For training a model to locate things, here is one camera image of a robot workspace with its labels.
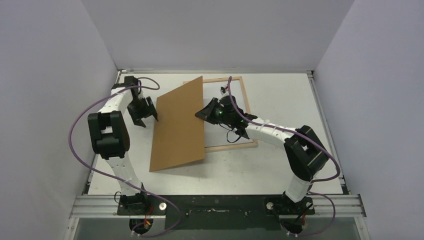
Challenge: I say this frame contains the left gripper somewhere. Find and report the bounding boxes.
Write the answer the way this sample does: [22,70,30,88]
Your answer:
[128,97,156,128]

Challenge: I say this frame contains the brown cardboard backing board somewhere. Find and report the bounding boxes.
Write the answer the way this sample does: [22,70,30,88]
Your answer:
[149,76,205,172]

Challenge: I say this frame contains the glossy photo print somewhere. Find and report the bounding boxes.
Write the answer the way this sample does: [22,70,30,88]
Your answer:
[202,80,254,149]

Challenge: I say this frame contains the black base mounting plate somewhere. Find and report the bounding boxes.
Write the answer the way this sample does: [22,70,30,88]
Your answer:
[116,194,315,234]

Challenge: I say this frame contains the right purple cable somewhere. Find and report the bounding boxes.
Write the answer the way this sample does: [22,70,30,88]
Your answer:
[226,76,341,238]

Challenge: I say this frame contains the white wooden picture frame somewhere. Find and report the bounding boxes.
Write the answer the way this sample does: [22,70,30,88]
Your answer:
[182,76,259,154]

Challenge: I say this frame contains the aluminium front rail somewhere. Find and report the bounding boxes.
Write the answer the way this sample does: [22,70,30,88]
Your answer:
[69,194,366,219]

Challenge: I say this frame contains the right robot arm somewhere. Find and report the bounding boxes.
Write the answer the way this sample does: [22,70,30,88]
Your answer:
[195,95,329,215]

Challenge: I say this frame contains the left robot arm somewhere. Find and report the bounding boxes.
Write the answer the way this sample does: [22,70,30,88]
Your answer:
[87,75,158,216]

